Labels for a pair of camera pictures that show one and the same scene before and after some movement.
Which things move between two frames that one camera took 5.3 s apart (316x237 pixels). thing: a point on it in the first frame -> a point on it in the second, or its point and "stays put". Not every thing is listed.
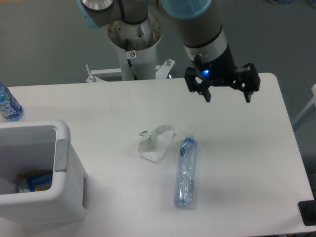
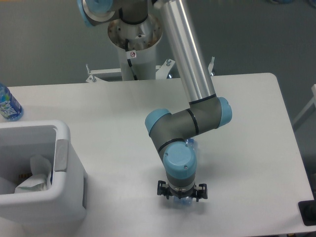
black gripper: x=220 y=72 -> x=191 y=192
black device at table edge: x=307 y=210 stays put
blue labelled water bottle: x=10 y=108 stays put
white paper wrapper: x=151 y=148 -> x=41 y=168
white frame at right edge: x=312 y=101 stays put
